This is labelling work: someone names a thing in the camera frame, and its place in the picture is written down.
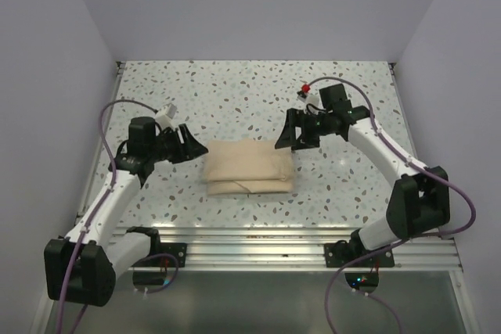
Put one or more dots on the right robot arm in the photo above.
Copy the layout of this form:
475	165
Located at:
419	200

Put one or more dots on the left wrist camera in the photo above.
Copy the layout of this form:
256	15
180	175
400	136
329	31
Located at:
165	115

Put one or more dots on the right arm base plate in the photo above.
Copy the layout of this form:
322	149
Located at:
340	253

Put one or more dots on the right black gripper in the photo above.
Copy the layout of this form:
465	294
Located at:
288	138

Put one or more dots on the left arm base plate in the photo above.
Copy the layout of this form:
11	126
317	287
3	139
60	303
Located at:
168	252

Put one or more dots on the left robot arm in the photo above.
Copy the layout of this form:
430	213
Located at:
84	265

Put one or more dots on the aluminium rail frame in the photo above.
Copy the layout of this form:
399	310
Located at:
256	255

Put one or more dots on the beige cloth mat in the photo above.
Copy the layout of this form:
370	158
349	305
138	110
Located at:
248	167

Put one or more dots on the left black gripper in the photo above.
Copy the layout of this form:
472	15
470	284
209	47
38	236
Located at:
189	149

